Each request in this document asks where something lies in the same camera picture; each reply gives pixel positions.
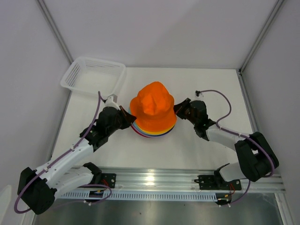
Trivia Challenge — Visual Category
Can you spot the lavender hat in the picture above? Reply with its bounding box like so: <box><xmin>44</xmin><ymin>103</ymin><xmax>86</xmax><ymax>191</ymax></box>
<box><xmin>131</xmin><ymin>125</ymin><xmax>152</xmax><ymax>138</ymax></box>

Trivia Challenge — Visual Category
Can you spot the right corner frame profile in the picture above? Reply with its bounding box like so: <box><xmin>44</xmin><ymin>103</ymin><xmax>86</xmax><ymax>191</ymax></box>
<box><xmin>239</xmin><ymin>0</ymin><xmax>286</xmax><ymax>75</ymax></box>

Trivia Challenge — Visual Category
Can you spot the aluminium mounting rail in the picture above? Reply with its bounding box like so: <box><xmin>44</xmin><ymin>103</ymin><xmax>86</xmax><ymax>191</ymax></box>
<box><xmin>100</xmin><ymin>167</ymin><xmax>286</xmax><ymax>193</ymax></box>

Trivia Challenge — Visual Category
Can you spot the corner frame profile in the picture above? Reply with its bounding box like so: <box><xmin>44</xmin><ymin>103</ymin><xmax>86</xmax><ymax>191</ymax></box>
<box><xmin>35</xmin><ymin>0</ymin><xmax>74</xmax><ymax>65</ymax></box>
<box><xmin>239</xmin><ymin>0</ymin><xmax>286</xmax><ymax>75</ymax></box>

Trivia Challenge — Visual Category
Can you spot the white slotted cable duct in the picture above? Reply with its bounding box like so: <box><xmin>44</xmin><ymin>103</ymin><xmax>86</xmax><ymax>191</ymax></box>
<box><xmin>59</xmin><ymin>190</ymin><xmax>229</xmax><ymax>202</ymax></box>

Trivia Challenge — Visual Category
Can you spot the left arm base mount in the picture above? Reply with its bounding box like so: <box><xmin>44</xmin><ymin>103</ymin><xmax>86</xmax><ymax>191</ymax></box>
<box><xmin>91</xmin><ymin>173</ymin><xmax>117</xmax><ymax>189</ymax></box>

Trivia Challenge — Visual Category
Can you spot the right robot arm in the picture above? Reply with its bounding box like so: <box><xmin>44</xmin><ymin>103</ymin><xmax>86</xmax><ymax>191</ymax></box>
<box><xmin>173</xmin><ymin>98</ymin><xmax>279</xmax><ymax>189</ymax></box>

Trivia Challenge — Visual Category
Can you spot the red hat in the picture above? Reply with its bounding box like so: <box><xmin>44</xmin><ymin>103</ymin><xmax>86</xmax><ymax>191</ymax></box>
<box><xmin>140</xmin><ymin>125</ymin><xmax>176</xmax><ymax>139</ymax></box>

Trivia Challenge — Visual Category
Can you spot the left corner frame profile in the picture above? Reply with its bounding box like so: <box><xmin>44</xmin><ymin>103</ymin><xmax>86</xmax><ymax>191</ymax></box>
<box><xmin>35</xmin><ymin>0</ymin><xmax>74</xmax><ymax>65</ymax></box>

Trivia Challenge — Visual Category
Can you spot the yellow hat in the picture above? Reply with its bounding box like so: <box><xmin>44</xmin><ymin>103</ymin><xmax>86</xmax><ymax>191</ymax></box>
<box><xmin>147</xmin><ymin>129</ymin><xmax>168</xmax><ymax>134</ymax></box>

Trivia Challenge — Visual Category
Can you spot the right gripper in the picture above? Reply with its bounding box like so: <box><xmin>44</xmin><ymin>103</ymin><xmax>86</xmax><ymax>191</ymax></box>
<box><xmin>170</xmin><ymin>98</ymin><xmax>197</xmax><ymax>126</ymax></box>

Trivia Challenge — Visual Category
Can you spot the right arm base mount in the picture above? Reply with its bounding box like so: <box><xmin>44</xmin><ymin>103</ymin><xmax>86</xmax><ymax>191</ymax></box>
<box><xmin>194</xmin><ymin>175</ymin><xmax>242</xmax><ymax>191</ymax></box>

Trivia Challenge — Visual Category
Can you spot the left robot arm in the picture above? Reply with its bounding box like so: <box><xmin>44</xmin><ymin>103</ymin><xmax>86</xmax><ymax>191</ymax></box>
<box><xmin>14</xmin><ymin>106</ymin><xmax>136</xmax><ymax>215</ymax></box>

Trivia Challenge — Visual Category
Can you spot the orange hat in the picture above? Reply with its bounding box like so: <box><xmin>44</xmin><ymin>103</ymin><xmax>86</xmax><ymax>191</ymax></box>
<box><xmin>129</xmin><ymin>82</ymin><xmax>177</xmax><ymax>134</ymax></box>

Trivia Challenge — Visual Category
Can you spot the teal hat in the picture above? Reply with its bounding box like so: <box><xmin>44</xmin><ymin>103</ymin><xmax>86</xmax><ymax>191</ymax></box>
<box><xmin>133</xmin><ymin>120</ymin><xmax>154</xmax><ymax>136</ymax></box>

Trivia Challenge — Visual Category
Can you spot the white plastic basket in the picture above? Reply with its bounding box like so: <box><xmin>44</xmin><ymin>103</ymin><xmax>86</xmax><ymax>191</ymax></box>
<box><xmin>60</xmin><ymin>57</ymin><xmax>127</xmax><ymax>98</ymax></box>

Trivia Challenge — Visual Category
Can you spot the blue hat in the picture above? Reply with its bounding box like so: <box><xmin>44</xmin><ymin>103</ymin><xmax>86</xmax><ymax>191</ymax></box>
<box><xmin>152</xmin><ymin>129</ymin><xmax>172</xmax><ymax>138</ymax></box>

